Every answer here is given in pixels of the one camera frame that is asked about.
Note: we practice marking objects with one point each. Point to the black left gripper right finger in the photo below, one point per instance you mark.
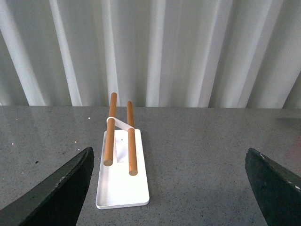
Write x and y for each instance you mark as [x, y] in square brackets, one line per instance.
[277, 190]

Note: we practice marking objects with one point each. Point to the white metal rack stand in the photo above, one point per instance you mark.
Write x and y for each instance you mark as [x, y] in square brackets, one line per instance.
[116, 187]

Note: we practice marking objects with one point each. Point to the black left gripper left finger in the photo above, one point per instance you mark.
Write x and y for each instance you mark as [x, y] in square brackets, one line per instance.
[57, 200]

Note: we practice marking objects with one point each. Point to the left wooden rod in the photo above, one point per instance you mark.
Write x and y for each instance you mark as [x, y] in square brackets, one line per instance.
[109, 145]

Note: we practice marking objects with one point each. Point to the right wooden rod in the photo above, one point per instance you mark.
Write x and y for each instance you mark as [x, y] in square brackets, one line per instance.
[132, 160]

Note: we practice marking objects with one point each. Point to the wooden rod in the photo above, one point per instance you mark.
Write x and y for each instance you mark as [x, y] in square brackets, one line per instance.
[132, 160]
[109, 145]

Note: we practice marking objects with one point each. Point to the white pleated curtain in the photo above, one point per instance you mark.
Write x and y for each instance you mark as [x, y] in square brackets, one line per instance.
[189, 53]

